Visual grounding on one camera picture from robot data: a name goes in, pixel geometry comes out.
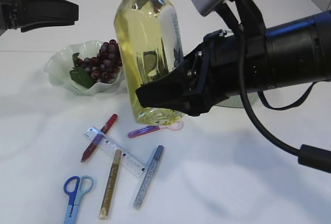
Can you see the gold glitter glue pen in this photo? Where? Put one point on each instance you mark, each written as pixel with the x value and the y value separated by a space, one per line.
pixel 109 190

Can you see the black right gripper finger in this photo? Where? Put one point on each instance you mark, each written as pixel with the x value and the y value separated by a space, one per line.
pixel 167 92

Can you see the pink purple scissors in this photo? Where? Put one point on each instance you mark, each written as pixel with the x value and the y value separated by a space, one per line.
pixel 149 129

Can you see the blue scissors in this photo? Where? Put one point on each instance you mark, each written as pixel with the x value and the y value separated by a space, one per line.
pixel 75 197

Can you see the yellow tea bottle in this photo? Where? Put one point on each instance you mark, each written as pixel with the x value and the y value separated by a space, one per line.
pixel 150 47

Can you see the purple artificial grape bunch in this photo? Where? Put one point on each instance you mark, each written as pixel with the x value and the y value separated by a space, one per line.
pixel 104 67

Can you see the clear plastic ruler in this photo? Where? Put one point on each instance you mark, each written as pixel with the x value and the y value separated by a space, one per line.
pixel 108 145

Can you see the green wavy glass bowl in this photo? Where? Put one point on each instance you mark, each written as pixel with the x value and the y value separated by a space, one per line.
pixel 60 64

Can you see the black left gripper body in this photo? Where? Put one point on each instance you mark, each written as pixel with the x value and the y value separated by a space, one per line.
pixel 9 15

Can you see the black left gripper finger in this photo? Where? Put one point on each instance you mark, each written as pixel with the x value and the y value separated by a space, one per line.
pixel 35 14

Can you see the green plastic woven basket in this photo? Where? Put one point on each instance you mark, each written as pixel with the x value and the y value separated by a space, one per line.
pixel 236 102

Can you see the silver blue glitter glue pen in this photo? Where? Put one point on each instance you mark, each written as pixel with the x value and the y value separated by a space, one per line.
pixel 149 175

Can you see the red glitter glue pen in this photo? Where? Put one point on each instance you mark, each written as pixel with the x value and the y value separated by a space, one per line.
pixel 98 138

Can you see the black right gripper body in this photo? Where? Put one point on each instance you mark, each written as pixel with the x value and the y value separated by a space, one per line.
pixel 211 73

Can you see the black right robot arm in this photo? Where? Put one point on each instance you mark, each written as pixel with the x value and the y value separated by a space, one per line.
pixel 293 53

